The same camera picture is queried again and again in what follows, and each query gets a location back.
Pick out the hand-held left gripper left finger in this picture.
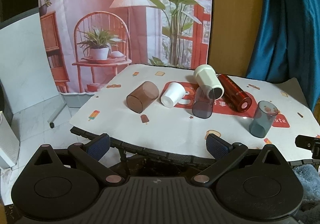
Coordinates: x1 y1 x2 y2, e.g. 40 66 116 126
33 133 126 186

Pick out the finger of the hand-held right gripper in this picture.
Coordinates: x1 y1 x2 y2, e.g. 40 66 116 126
295 135 320 159

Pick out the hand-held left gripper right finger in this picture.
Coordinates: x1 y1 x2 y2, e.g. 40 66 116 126
193 133 288 185

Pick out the dark grey translucent cup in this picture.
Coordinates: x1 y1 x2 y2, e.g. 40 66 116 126
192 85 215 118

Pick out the blue-grey translucent cup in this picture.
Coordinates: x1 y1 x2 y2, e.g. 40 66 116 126
249 100 279 138

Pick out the brown translucent cup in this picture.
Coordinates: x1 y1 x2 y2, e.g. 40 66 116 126
126 81 160 114

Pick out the large white ribbed cup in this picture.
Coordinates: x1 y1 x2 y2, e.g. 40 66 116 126
193 64 224 99

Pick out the small white cup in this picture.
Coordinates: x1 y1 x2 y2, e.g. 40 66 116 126
160 82 187 109

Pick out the blue fluffy towel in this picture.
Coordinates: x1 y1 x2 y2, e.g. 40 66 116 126
292 164 320 204

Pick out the black-edged table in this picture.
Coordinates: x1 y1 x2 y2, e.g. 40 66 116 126
70 126 320 167

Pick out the red metallic bottle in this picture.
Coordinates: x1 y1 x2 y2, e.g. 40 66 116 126
216 73 252 113

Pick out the white printed tablecloth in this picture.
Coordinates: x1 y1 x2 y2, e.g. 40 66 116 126
69 63 320 162

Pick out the white perforated appliance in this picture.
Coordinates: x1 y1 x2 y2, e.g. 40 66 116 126
0 111 20 170

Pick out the white panel on wheeled stand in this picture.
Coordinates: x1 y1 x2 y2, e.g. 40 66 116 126
0 10 67 129

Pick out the blue curtain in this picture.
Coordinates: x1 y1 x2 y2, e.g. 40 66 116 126
246 0 320 114

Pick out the printed room scene backdrop cloth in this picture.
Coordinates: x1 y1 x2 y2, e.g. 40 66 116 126
37 0 213 94

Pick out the brown wooden board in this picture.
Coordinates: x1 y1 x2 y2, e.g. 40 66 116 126
207 0 266 77

